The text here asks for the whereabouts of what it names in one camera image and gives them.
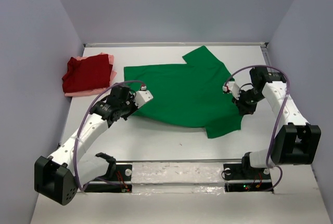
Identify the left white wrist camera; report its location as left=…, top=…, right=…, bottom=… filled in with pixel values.
left=134, top=85, right=153, bottom=109

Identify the green t shirt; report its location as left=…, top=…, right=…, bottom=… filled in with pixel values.
left=124, top=46, right=242, bottom=138

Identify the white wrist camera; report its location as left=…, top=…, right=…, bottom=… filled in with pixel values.
left=222, top=81, right=240, bottom=100
left=134, top=85, right=153, bottom=109

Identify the folded dark red t shirt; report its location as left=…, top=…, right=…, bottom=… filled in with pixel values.
left=61, top=54, right=113, bottom=94

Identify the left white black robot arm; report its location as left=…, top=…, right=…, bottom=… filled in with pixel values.
left=34, top=84, right=153, bottom=205

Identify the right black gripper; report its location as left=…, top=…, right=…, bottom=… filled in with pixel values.
left=232, top=88, right=266, bottom=116

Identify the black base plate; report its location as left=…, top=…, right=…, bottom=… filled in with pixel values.
left=84, top=163, right=133, bottom=193
left=221, top=163, right=273, bottom=193

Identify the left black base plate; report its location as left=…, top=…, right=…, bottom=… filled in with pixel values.
left=84, top=163, right=133, bottom=193

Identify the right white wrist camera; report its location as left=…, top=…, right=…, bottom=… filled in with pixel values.
left=222, top=81, right=240, bottom=100

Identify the folded pink t shirt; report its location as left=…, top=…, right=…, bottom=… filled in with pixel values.
left=64, top=54, right=118, bottom=97

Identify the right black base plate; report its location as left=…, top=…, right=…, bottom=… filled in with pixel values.
left=221, top=163, right=273, bottom=193

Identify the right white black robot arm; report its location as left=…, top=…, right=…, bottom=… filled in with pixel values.
left=223, top=65, right=321, bottom=178

